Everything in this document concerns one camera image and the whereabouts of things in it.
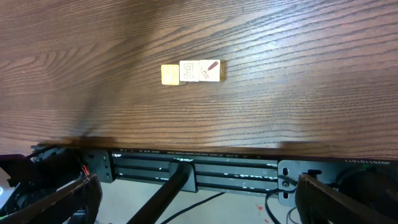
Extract block with blue side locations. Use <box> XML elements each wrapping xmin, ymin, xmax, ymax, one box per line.
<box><xmin>179</xmin><ymin>60</ymin><xmax>200</xmax><ymax>82</ymax></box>

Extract black stand leg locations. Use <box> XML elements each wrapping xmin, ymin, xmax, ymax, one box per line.
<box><xmin>127</xmin><ymin>162</ymin><xmax>198</xmax><ymax>224</ymax></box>

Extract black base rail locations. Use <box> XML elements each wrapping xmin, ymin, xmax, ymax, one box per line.
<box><xmin>32</xmin><ymin>145</ymin><xmax>397</xmax><ymax>210</ymax></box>

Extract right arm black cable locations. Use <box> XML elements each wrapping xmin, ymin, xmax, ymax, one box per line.
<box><xmin>264</xmin><ymin>175</ymin><xmax>299</xmax><ymax>224</ymax></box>

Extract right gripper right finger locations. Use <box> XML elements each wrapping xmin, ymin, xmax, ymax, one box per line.
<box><xmin>295</xmin><ymin>173</ymin><xmax>397</xmax><ymax>224</ymax></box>

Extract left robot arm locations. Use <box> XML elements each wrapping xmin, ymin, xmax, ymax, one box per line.
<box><xmin>1</xmin><ymin>154</ymin><xmax>40</xmax><ymax>217</ymax></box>

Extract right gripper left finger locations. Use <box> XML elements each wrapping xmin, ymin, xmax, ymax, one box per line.
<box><xmin>1</xmin><ymin>174</ymin><xmax>102</xmax><ymax>224</ymax></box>

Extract floor cable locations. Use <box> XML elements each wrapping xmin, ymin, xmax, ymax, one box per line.
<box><xmin>160</xmin><ymin>192</ymin><xmax>226</xmax><ymax>224</ymax></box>

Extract white block with brush picture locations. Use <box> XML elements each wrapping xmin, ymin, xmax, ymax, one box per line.
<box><xmin>198</xmin><ymin>60</ymin><xmax>225</xmax><ymax>82</ymax></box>

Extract yellow block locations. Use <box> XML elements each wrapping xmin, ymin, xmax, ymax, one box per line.
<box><xmin>161</xmin><ymin>65</ymin><xmax>185</xmax><ymax>85</ymax></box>

